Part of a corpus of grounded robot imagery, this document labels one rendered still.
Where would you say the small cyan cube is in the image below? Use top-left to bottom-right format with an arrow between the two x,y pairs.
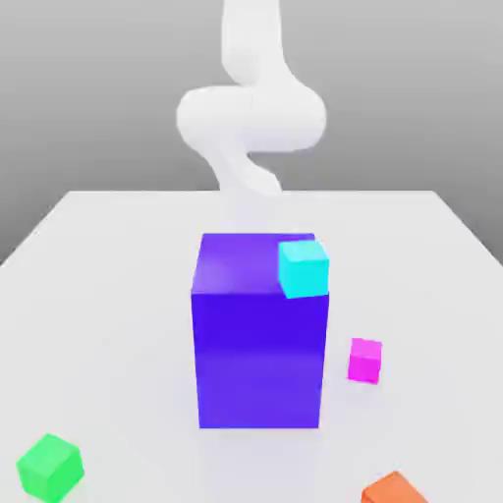
277,239 -> 330,300

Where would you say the small magenta cube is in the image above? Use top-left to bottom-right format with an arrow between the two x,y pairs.
346,337 -> 383,385

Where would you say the small orange cube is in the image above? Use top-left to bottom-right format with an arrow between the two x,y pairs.
360,470 -> 430,503

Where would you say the small green cube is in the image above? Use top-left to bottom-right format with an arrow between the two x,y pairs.
15,432 -> 85,503

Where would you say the large purple box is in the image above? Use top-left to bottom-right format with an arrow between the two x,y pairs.
190,232 -> 330,430

